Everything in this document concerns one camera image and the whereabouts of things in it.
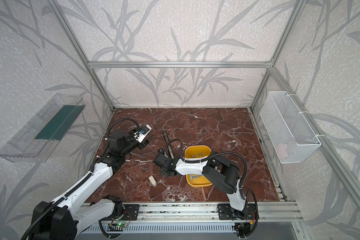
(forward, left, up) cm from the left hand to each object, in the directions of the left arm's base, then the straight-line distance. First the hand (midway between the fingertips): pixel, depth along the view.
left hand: (149, 126), depth 79 cm
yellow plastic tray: (-21, -26, -24) cm, 41 cm away
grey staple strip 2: (-5, -29, -22) cm, 37 cm away
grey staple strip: (-7, -24, -23) cm, 34 cm away
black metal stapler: (+1, -8, -24) cm, 25 cm away
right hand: (-12, -7, -23) cm, 26 cm away
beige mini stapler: (-23, -2, -20) cm, 31 cm away
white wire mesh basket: (-14, -63, +12) cm, 65 cm away
